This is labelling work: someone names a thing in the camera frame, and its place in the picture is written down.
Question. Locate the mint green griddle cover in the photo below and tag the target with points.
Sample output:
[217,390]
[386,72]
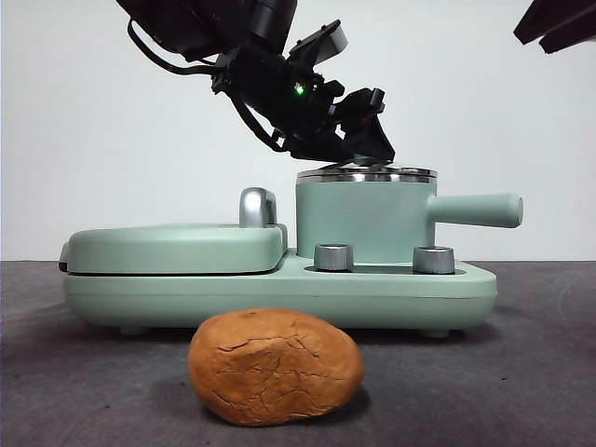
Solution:
[172,249]

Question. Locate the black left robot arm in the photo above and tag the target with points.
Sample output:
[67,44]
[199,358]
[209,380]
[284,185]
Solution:
[261,84]

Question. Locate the mint green breakfast machine base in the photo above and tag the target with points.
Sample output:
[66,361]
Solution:
[396,298]

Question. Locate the silver control knob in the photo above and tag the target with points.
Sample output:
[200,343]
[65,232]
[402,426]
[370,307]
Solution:
[433,260]
[333,257]

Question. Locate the mint green steamer pot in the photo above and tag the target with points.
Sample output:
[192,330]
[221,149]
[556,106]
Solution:
[363,219]

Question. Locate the brown potato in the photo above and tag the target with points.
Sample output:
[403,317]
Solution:
[274,368]

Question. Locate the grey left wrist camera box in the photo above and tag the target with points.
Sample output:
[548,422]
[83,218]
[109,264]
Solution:
[334,41]

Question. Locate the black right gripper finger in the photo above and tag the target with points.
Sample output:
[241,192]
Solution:
[575,37]
[559,14]

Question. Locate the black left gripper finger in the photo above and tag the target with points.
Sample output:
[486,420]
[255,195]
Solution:
[368,144]

